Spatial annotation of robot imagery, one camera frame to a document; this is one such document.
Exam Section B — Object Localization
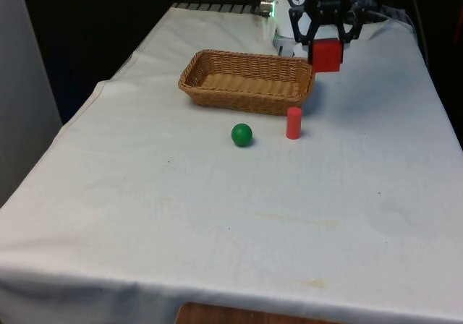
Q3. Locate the red cube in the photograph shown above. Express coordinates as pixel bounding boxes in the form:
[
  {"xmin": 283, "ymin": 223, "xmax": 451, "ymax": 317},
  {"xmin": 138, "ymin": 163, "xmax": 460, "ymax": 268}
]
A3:
[{"xmin": 311, "ymin": 38, "xmax": 344, "ymax": 74}]

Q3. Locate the red cylinder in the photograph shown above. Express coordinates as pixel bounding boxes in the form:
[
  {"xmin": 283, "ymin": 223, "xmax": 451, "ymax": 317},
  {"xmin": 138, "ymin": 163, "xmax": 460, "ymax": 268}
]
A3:
[{"xmin": 286, "ymin": 107, "xmax": 303, "ymax": 140}]

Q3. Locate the wicker basket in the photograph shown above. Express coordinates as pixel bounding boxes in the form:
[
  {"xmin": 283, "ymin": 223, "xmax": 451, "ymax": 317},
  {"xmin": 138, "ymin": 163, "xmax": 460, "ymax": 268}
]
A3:
[{"xmin": 177, "ymin": 48, "xmax": 316, "ymax": 117}]

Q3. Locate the green ball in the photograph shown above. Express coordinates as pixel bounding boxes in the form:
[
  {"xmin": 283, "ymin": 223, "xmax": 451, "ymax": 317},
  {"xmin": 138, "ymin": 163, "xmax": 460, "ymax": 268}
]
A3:
[{"xmin": 231, "ymin": 122, "xmax": 254, "ymax": 148}]

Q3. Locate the pale grey cabinet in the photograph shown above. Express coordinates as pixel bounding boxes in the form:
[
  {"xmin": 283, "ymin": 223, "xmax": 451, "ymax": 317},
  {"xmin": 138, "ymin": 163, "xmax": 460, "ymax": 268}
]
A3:
[{"xmin": 0, "ymin": 0, "xmax": 64, "ymax": 209}]

